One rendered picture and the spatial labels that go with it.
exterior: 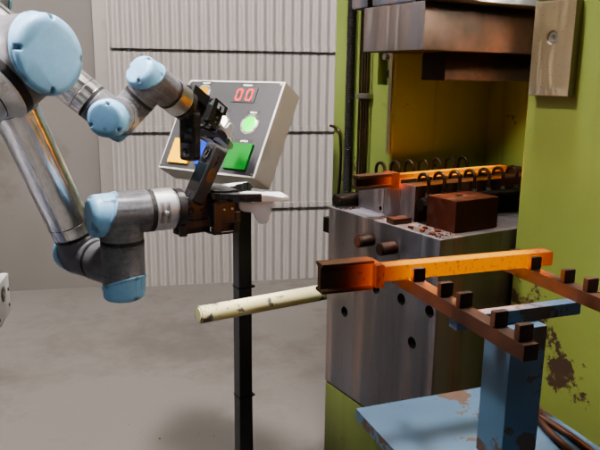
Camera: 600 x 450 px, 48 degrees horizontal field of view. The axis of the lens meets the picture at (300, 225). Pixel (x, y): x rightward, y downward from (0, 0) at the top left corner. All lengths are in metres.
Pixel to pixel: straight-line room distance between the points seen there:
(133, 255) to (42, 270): 2.93
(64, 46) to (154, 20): 2.82
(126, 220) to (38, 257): 2.93
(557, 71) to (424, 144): 0.54
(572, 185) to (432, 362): 0.43
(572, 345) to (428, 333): 0.27
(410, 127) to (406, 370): 0.63
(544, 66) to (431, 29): 0.24
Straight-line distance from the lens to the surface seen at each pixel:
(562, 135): 1.36
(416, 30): 1.43
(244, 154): 1.75
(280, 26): 3.94
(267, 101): 1.80
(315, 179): 4.02
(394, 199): 1.49
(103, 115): 1.38
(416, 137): 1.76
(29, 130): 1.21
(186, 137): 1.62
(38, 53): 1.03
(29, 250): 4.09
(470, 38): 1.51
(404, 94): 1.73
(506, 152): 1.90
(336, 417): 1.73
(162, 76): 1.50
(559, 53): 1.34
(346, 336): 1.61
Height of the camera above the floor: 1.22
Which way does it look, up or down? 13 degrees down
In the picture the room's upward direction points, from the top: 1 degrees clockwise
